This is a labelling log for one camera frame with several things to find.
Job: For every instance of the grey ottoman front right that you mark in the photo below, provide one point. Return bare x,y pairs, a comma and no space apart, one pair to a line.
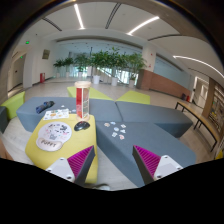
146,135

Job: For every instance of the lime green ottoman back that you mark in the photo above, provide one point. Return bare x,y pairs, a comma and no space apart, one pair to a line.
129,96

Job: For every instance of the wooden bench black legs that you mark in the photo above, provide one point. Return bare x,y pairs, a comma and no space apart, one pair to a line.
201,121

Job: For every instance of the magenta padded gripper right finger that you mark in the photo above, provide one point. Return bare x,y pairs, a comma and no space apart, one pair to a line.
152,166

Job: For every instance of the black computer mouse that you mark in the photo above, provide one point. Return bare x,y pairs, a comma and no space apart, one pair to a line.
82,125

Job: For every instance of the red fire extinguisher box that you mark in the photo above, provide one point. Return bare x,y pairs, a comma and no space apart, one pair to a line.
42,77

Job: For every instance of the round cartoon mouse pad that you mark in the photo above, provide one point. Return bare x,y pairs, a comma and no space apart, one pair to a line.
53,135

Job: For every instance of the potted plant white pot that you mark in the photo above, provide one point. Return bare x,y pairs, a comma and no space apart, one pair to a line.
115,61
98,61

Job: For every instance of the dark blue folded cloth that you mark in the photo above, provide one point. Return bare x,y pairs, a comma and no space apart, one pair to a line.
44,106

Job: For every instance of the yellow ottoman seat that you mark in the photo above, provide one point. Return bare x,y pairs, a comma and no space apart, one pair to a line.
79,140

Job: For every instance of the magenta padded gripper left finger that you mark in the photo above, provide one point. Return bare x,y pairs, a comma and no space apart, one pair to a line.
74,168

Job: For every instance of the grey ottoman back left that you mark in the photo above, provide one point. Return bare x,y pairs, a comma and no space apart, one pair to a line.
102,110

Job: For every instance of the potted plant centre white pot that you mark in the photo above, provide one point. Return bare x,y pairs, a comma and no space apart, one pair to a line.
115,61

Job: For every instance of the grey ottoman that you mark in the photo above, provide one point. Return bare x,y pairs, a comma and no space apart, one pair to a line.
171,120
102,110
146,135

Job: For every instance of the sticker sheet paper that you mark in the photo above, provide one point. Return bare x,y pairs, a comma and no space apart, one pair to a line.
56,114

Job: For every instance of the lime green seat left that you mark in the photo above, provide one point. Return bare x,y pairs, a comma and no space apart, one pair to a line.
13,103

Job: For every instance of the grey ottoman back right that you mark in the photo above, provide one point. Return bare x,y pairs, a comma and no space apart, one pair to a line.
171,120

